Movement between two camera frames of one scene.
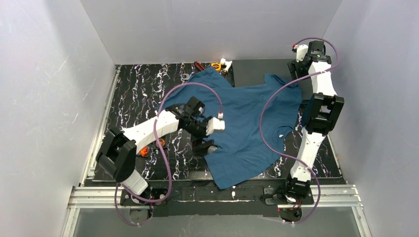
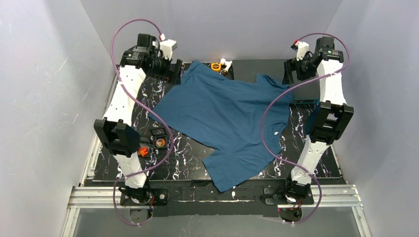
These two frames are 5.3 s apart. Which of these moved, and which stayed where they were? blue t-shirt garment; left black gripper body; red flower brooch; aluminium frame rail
Moved: left black gripper body
Stayed: aluminium frame rail; red flower brooch; blue t-shirt garment
